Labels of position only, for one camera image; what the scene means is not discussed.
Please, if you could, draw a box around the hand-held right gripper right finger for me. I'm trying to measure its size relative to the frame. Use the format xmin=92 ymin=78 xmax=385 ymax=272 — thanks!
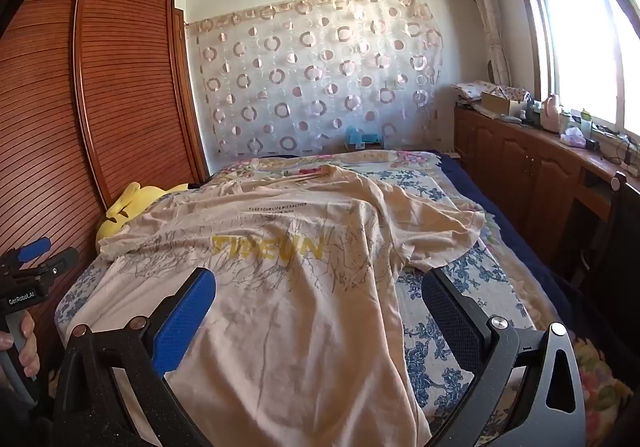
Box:
xmin=421 ymin=268 xmax=587 ymax=447

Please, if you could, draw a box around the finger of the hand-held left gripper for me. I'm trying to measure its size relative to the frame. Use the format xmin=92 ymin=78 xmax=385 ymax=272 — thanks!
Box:
xmin=15 ymin=236 xmax=52 ymax=263
xmin=30 ymin=247 xmax=80 ymax=279

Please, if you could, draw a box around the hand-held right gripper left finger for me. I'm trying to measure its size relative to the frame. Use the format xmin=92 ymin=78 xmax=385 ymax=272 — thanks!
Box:
xmin=52 ymin=268 xmax=217 ymax=447

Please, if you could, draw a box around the beige printed t-shirt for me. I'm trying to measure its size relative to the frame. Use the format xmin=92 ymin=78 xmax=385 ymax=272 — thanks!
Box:
xmin=75 ymin=164 xmax=488 ymax=447

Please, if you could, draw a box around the person's left hand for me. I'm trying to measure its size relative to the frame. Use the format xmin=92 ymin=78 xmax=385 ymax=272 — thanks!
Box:
xmin=0 ymin=312 xmax=42 ymax=377

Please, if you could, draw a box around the blue and white floral blanket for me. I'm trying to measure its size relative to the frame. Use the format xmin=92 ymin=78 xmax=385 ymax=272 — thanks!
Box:
xmin=54 ymin=167 xmax=536 ymax=447

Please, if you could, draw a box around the yellow plush toy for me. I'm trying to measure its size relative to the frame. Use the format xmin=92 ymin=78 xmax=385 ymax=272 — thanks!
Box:
xmin=96 ymin=182 xmax=190 ymax=249

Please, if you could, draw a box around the pink floral blanket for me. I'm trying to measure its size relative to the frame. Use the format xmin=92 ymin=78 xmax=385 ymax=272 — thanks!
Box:
xmin=207 ymin=150 xmax=633 ymax=433

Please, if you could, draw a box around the navy bed sheet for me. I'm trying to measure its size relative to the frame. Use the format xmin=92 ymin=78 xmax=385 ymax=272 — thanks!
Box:
xmin=439 ymin=152 xmax=568 ymax=290

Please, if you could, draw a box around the wooden slatted wardrobe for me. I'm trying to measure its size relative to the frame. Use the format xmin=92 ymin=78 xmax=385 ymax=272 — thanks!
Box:
xmin=0 ymin=0 xmax=211 ymax=353

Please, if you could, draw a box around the wooden side cabinet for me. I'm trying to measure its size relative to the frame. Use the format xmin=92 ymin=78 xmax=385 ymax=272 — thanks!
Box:
xmin=452 ymin=104 xmax=640 ymax=278

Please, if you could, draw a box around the dark chair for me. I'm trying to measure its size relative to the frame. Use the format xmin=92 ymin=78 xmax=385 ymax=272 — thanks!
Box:
xmin=575 ymin=171 xmax=640 ymax=300

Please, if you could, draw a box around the blue toy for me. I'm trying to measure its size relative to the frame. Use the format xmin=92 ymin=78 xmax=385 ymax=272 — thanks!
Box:
xmin=344 ymin=127 xmax=383 ymax=152

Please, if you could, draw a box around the cardboard box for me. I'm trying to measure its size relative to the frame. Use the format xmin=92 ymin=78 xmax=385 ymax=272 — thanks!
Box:
xmin=480 ymin=91 xmax=524 ymax=118

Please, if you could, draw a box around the pink bottle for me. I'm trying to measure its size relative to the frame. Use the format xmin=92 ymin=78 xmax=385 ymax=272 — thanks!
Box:
xmin=542 ymin=94 xmax=562 ymax=133

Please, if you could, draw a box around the folded patterned cloth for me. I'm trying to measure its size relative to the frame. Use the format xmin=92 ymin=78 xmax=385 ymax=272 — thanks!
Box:
xmin=452 ymin=80 xmax=531 ymax=104

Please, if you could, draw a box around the patterned window curtain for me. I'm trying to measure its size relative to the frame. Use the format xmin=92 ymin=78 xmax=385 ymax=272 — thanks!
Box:
xmin=457 ymin=0 xmax=512 ymax=89

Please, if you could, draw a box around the window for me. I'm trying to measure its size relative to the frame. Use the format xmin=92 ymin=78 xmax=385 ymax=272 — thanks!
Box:
xmin=505 ymin=0 xmax=640 ymax=138

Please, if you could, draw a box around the sheer circle-patterned wall curtain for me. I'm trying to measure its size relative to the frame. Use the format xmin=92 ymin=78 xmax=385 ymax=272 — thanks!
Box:
xmin=185 ymin=0 xmax=446 ymax=160

